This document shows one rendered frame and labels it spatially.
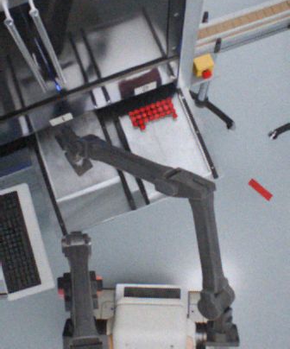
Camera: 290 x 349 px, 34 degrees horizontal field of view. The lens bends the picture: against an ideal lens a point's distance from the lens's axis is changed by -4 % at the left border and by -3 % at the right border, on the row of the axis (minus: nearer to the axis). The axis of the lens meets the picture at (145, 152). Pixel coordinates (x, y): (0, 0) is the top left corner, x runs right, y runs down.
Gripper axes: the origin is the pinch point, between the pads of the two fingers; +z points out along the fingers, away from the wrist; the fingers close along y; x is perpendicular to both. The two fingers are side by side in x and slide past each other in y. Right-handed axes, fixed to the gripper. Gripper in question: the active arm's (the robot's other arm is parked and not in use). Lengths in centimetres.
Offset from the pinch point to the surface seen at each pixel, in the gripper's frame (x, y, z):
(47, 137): 6.1, 19.6, 10.5
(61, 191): 12.5, -2.5, 9.0
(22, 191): 27.3, 8.3, 17.2
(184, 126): -42.2, -7.8, 9.6
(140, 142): -24.1, -3.3, 9.6
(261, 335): -28, -114, 91
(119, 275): 18, -43, 95
